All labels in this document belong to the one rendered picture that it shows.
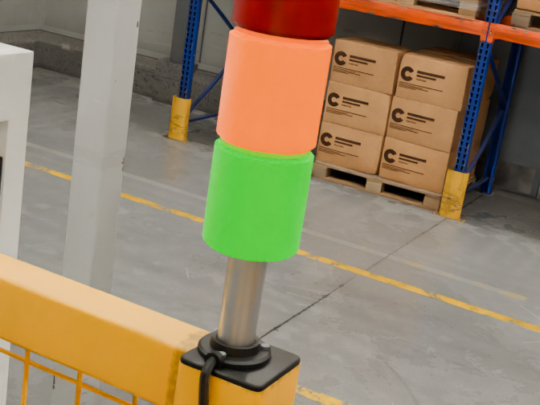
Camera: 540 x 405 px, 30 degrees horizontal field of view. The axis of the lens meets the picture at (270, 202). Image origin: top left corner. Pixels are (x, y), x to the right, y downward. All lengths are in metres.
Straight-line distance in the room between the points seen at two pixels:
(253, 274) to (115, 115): 2.63
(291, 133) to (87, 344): 0.18
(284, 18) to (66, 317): 0.22
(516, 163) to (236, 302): 9.10
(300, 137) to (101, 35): 2.61
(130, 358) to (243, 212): 0.12
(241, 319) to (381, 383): 4.82
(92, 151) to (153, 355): 2.61
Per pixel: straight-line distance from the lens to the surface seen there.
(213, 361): 0.52
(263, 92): 0.47
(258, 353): 0.53
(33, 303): 0.59
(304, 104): 0.48
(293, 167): 0.48
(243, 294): 0.51
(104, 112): 3.10
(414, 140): 8.52
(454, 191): 8.33
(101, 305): 0.58
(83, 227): 3.23
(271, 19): 0.46
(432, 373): 5.58
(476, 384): 5.58
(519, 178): 9.60
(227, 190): 0.49
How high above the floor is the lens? 2.33
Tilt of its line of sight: 17 degrees down
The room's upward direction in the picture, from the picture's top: 9 degrees clockwise
